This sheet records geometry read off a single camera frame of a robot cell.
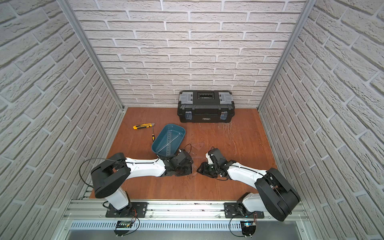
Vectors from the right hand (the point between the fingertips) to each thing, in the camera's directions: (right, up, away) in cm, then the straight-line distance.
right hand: (201, 171), depth 86 cm
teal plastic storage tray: (-27, +17, +13) cm, 34 cm away
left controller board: (-39, -23, -14) cm, 47 cm away
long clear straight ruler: (-22, +15, +12) cm, 29 cm away
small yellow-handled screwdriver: (-34, +20, +17) cm, 43 cm away
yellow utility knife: (-42, +26, +21) cm, 54 cm away
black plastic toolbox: (+4, +40, +15) cm, 43 cm away
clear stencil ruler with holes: (-21, +12, +9) cm, 26 cm away
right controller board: (+22, -22, -15) cm, 35 cm away
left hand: (-4, +1, +1) cm, 4 cm away
